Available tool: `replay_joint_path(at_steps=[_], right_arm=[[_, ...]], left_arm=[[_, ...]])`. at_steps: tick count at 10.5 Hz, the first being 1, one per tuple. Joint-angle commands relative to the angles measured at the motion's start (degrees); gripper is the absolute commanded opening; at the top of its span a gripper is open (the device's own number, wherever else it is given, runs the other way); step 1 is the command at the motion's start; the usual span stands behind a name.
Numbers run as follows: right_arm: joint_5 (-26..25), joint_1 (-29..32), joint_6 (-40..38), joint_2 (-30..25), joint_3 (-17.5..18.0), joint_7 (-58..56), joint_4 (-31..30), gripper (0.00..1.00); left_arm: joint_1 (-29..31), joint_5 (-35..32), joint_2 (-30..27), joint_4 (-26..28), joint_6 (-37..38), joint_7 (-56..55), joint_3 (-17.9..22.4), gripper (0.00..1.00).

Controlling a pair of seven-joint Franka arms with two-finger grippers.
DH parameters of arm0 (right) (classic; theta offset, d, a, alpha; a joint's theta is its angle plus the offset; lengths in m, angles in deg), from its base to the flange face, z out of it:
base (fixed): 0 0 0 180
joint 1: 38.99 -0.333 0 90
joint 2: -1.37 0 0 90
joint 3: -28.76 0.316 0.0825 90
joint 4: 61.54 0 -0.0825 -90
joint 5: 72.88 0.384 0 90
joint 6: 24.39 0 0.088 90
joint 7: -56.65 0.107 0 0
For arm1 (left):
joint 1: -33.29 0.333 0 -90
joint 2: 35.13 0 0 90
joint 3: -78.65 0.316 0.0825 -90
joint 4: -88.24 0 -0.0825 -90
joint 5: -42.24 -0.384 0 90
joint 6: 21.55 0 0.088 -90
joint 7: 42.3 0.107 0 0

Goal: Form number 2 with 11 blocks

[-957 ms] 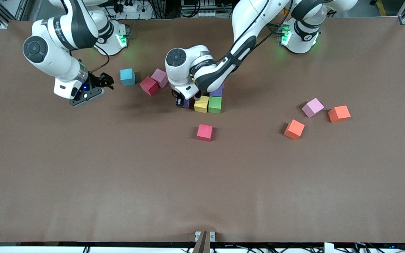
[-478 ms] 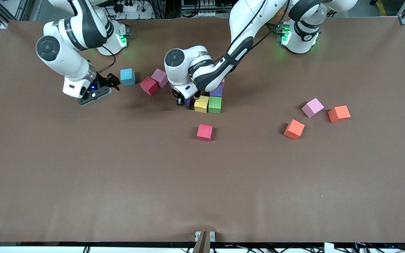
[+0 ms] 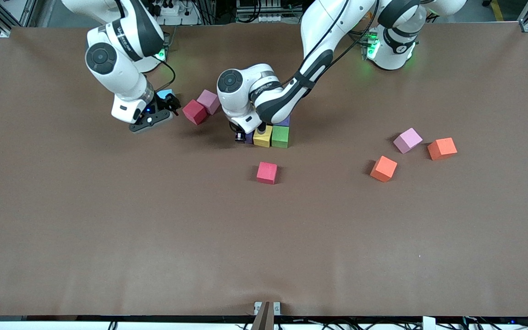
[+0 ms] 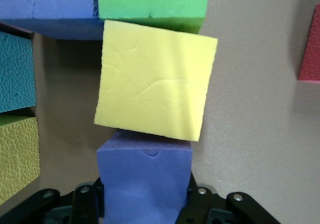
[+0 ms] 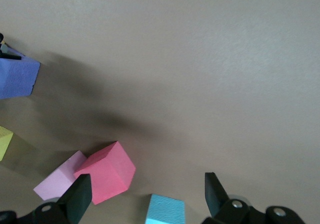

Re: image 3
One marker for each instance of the blue foam cube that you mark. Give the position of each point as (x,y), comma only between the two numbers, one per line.
(165,94)

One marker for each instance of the orange foam cube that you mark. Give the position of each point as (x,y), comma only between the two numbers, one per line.
(441,147)
(383,167)

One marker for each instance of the yellow foam cube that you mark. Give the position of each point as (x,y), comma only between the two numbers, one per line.
(262,136)

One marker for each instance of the pink foam cube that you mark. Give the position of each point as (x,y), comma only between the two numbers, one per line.
(209,101)
(407,139)

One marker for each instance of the green foam cube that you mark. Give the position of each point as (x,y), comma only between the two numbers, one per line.
(280,136)

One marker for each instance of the red foam cube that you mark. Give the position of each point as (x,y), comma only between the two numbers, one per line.
(194,111)
(266,172)

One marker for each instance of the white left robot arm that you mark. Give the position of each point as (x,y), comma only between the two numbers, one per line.
(328,27)

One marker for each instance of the white power strip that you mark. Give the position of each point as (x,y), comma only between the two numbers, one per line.
(186,19)

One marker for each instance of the brown paper table cover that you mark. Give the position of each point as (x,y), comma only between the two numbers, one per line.
(108,252)

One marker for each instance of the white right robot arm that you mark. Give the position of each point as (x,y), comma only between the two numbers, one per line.
(117,78)

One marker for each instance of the purple foam cube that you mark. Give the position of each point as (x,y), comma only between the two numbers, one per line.
(249,138)
(285,122)

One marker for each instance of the small metal bracket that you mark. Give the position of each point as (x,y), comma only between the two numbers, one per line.
(258,306)

